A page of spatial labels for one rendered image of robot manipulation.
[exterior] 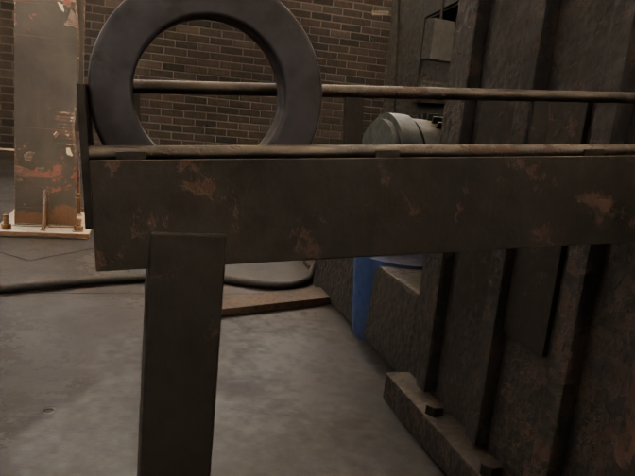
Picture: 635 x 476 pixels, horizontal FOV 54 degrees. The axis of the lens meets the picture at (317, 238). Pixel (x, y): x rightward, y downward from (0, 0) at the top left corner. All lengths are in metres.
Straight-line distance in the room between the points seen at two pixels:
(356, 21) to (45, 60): 4.50
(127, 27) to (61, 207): 2.60
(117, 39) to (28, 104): 2.55
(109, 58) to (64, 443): 0.96
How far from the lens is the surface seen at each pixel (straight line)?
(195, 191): 0.50
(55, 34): 3.05
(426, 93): 0.64
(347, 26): 6.99
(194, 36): 6.64
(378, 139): 1.98
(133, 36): 0.52
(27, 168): 3.09
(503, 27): 1.29
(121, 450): 1.31
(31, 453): 1.33
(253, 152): 0.50
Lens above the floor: 0.67
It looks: 12 degrees down
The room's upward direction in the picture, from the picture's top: 6 degrees clockwise
